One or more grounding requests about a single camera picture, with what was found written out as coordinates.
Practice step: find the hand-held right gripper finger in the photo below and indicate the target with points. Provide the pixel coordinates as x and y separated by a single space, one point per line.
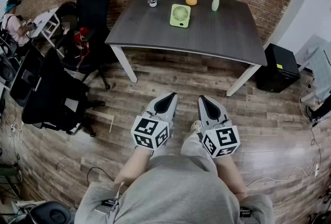
219 113
201 114

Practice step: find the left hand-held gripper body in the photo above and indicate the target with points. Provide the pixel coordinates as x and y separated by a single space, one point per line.
144 127

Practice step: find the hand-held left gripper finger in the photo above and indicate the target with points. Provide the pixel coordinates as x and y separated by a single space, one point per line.
172 111
152 105

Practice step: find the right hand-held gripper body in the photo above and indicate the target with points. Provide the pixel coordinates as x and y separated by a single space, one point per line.
222 140

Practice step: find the small green desk fan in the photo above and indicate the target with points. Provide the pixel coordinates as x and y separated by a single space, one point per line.
180 16

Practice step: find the person's left forearm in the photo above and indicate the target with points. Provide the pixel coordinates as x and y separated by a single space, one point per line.
134 166

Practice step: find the person's right forearm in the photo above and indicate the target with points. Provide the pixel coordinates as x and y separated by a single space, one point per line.
230 176

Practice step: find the person's beige shoe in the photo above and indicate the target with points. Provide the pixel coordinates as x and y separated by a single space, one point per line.
196 127

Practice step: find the person's grey trousers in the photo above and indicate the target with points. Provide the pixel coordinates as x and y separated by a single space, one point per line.
194 148

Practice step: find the white table leg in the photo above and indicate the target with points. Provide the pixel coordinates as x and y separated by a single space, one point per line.
243 80
125 65

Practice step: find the person's grey shirt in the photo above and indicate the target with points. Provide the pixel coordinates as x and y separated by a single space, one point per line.
175 192

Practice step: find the black cabinet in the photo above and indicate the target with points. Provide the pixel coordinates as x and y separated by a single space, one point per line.
278 67

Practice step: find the black mesh office chair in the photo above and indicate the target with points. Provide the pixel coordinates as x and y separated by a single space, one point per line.
24 78
54 104

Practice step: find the red bag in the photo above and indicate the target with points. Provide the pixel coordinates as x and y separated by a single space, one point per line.
82 34

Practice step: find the small potted plant white pot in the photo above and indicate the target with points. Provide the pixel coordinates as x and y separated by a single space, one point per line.
153 4

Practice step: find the pale green vase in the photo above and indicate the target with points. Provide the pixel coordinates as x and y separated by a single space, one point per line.
215 5

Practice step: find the orange fruit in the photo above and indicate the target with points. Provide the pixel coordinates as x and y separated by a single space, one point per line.
191 1

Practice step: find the tall black office chair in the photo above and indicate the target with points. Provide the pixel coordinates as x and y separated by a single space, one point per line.
93 11

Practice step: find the black round seat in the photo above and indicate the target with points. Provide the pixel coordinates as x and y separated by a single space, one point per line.
51 214

